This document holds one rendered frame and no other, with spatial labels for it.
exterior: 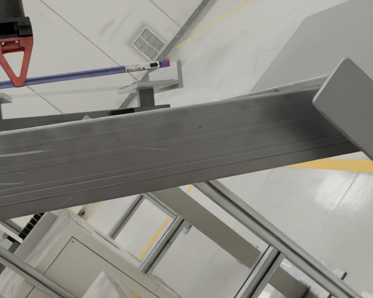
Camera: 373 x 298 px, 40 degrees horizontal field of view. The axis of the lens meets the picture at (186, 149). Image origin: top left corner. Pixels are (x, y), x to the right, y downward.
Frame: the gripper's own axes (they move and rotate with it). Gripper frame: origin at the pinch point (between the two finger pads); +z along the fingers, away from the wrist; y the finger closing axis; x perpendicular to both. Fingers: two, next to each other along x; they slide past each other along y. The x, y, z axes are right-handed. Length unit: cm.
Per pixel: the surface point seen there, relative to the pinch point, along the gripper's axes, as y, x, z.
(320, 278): -20, 60, 54
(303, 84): 43, 26, 9
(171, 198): -46, 34, 31
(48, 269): -95, -1, 54
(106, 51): -761, 150, -114
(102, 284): -13.2, 8.4, 39.9
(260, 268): -20, 45, 48
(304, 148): 50, 21, 14
